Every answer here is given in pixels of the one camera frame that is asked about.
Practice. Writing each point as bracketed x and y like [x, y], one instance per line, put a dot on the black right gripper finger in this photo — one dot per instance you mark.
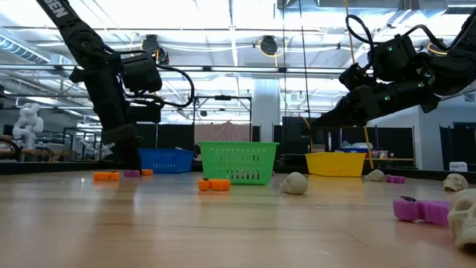
[338, 119]

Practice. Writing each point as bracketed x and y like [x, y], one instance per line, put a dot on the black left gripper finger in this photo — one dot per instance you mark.
[124, 154]
[135, 156]

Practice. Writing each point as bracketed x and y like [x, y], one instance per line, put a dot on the purple pumpkin decoration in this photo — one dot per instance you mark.
[409, 210]
[395, 179]
[131, 173]

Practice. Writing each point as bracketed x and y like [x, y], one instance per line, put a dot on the orange pumpkin decoration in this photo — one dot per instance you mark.
[106, 176]
[213, 184]
[147, 172]

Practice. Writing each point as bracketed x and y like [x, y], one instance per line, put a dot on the beige skull decoration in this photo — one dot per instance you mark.
[294, 183]
[465, 219]
[454, 182]
[374, 175]

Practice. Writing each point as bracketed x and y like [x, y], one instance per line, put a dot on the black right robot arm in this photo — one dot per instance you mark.
[453, 67]

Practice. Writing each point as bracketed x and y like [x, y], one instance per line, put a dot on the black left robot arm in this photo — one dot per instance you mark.
[74, 30]

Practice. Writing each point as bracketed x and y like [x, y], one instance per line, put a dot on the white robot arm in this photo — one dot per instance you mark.
[28, 123]

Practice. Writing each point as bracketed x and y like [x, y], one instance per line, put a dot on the blue plastic basket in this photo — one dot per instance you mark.
[167, 161]

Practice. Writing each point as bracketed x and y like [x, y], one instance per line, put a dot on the blue lid storage box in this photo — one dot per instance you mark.
[359, 147]

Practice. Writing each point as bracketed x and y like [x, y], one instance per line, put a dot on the black partition panel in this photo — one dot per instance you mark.
[461, 145]
[171, 136]
[394, 141]

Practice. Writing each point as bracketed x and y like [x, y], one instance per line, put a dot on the yellow plastic basket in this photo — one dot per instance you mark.
[334, 164]

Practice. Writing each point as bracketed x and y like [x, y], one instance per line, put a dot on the white box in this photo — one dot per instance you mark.
[458, 166]

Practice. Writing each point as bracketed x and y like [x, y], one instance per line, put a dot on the pink cloth curtain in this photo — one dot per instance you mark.
[223, 132]

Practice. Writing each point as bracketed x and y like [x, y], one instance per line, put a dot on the green plastic basket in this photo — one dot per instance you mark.
[238, 162]

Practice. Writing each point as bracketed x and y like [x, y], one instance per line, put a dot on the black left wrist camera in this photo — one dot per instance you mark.
[145, 112]

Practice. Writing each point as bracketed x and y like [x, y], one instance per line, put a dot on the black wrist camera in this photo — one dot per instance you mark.
[355, 77]
[145, 112]

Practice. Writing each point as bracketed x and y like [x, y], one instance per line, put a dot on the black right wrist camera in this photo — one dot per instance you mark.
[355, 77]

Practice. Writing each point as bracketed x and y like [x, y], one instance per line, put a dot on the black stand frame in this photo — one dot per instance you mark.
[222, 97]

